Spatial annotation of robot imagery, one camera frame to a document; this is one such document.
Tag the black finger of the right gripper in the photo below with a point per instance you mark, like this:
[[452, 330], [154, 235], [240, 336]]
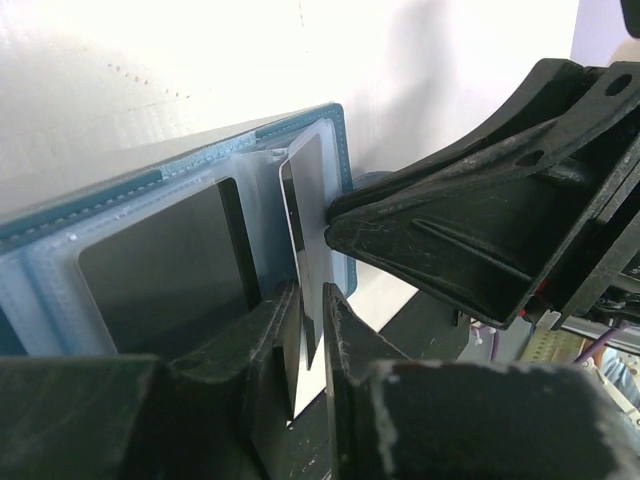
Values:
[[535, 210]]

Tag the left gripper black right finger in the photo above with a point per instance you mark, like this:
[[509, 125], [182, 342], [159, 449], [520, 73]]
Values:
[[464, 420]]

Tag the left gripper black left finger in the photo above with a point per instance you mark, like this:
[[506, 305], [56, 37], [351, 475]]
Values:
[[219, 412]]

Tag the blue leather card holder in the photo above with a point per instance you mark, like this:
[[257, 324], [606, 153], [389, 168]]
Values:
[[46, 306]]

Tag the dark grey credit card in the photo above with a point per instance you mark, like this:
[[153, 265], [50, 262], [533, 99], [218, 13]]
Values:
[[301, 178]]

